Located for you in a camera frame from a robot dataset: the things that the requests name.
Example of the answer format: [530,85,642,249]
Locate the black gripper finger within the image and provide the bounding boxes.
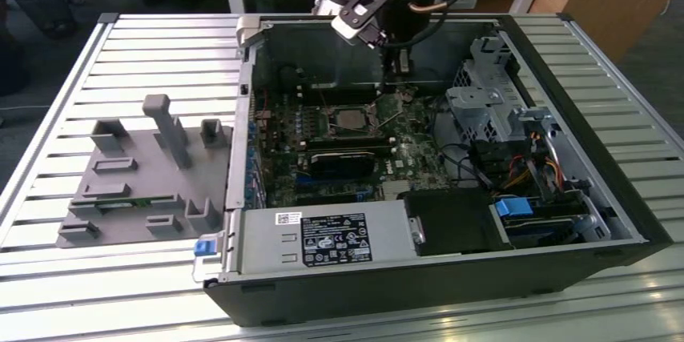
[394,47,418,79]
[379,48,391,96]

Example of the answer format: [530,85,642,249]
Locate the metal socket cover frame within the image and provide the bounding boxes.
[373,87,418,127]

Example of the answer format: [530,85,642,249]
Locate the thin metal locking lever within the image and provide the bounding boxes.
[327,122,377,137]
[375,110,410,131]

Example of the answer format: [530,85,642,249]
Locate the silver CPU plate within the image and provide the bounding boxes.
[333,109,370,129]

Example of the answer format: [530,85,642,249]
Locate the CPU socket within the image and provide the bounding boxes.
[322,103,382,137]

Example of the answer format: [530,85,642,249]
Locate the black RAM slots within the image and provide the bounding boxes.
[305,84,378,106]

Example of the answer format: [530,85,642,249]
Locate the black installed RAM sticks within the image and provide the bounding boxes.
[305,136,393,154]

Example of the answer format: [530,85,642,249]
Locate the silver metal disk cage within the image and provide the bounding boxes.
[445,36,563,147]

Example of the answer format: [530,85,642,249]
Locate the green motherboard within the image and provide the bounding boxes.
[250,84,457,207]

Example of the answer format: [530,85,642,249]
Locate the black graphics card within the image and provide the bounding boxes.
[307,150,379,181]

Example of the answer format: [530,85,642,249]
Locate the silver chipset heatsink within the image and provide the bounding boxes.
[381,180,414,199]

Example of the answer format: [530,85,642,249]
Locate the black plastic shroud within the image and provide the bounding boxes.
[399,188,515,258]

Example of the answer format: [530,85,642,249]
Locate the small white barcode sticker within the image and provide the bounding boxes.
[274,210,305,227]

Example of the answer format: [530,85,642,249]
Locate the blue disk carrier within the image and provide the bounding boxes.
[494,195,535,219]

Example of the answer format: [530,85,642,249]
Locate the black power supply label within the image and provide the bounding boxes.
[299,213,374,268]

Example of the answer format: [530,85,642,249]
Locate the grey power supply unit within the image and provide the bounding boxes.
[237,199,425,276]

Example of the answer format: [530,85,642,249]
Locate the grey plastic parts rack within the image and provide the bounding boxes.
[55,93,237,250]

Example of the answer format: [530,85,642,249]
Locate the black open PC case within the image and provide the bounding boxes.
[202,13,677,328]

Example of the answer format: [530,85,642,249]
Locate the blue case latch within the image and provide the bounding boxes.
[194,239,219,258]

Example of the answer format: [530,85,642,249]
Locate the green RAM stick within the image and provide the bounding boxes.
[95,196,158,211]

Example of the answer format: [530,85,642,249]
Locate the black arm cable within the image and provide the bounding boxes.
[385,0,474,48]

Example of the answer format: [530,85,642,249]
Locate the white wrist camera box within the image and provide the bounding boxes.
[330,0,389,50]

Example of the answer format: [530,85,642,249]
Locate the black blue cable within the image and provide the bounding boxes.
[437,142,494,190]

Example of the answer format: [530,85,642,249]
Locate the yellow red wire bundle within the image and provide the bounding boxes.
[506,154,567,191]

